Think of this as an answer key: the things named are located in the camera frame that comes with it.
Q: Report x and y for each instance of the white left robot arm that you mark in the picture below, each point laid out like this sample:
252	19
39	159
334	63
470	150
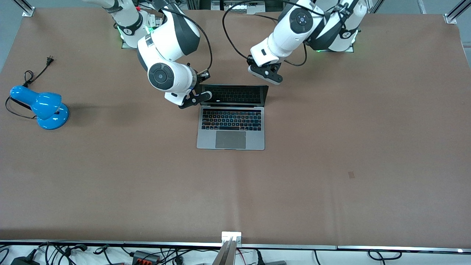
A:
294	33

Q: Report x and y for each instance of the aluminium frame profile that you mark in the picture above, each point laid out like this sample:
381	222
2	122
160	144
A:
454	14
27	9

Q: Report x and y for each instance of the aluminium camera mount profile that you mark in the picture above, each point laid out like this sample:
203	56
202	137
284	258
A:
228	250

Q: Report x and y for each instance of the black and red connector box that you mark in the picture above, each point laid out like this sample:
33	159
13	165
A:
145	256

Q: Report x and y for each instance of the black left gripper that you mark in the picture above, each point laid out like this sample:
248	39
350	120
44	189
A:
249	60

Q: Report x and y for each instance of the grey power strip box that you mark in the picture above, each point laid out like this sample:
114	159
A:
237	8

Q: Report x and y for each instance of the blue desk lamp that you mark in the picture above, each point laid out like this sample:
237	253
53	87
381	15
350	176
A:
44	103

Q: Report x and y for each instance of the metal table edge rail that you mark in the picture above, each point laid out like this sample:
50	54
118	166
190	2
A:
110	243

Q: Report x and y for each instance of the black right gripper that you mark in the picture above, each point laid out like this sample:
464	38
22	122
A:
202	77

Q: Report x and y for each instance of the black power adapter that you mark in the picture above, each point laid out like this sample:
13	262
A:
24	261

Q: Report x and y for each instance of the grey laptop with black keyboard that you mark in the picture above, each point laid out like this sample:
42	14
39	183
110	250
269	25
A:
230	140

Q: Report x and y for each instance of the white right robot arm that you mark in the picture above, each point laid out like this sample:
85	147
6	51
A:
173	40

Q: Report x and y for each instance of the brown table cover mat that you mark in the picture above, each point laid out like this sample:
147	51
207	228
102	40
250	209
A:
331	147

